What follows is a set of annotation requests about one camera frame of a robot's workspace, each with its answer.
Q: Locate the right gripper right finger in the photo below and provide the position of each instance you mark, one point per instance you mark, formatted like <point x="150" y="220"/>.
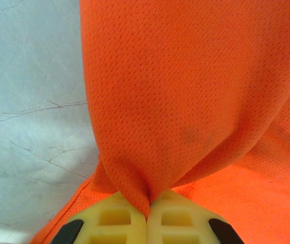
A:
<point x="155" y="228"/>

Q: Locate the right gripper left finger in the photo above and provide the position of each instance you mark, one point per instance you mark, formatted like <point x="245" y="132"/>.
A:
<point x="137" y="228"/>

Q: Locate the orange mesh t-shirt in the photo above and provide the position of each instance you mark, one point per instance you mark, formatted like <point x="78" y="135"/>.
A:
<point x="185" y="89"/>

